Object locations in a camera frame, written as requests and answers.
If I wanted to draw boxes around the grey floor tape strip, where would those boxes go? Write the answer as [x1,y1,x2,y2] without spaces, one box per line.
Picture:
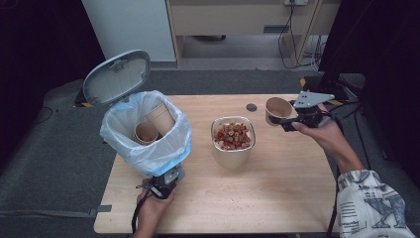
[87,204,113,218]

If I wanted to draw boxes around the thin black floor cable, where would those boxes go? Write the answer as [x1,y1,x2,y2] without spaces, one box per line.
[32,105,54,125]

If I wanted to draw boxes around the white cabinet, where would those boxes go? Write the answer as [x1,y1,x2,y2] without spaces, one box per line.
[81,0,177,63]

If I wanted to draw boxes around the pile of brown round snacks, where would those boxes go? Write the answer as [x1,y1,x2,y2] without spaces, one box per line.
[213,121,253,152]

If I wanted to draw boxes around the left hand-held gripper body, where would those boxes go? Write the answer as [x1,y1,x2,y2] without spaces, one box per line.
[136,165,186,200]

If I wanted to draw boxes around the white printed sleeve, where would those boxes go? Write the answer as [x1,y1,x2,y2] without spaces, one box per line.
[336,169,418,238]

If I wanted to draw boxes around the white grey lidded trash bin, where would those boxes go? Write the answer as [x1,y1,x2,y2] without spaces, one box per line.
[81,49,153,108]

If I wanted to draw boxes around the person's right hand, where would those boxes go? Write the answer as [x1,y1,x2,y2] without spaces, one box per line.
[291,103,349,157]

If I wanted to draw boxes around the light wooden desk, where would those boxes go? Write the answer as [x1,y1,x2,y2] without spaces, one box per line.
[165,0,342,67]

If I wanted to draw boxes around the white bin with plastic liner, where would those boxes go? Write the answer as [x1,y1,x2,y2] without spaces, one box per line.
[99,89,193,179]

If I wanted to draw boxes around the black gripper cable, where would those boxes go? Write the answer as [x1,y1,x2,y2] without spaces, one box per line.
[131,189,152,236]
[326,164,342,238]

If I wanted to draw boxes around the black hanging cables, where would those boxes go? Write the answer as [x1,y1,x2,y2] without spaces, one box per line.
[277,0,320,70]

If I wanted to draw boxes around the clear glass container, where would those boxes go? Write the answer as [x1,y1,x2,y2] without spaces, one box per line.
[210,115,258,171]

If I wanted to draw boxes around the person's left hand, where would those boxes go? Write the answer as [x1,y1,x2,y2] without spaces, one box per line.
[133,178,176,233]

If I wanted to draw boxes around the black curtain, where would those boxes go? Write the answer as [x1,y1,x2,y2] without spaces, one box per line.
[317,0,420,181]
[0,0,112,168]

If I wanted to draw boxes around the brown paper cup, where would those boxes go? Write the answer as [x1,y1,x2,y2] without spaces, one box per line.
[144,102,176,138]
[264,96,294,128]
[133,120,160,146]

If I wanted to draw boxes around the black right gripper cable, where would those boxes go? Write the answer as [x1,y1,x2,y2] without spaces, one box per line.
[326,164,342,238]

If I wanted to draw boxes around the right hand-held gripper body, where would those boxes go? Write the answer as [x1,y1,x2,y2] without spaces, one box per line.
[289,90,336,130]

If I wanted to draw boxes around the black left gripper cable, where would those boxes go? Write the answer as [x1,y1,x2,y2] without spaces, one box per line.
[131,189,152,236]

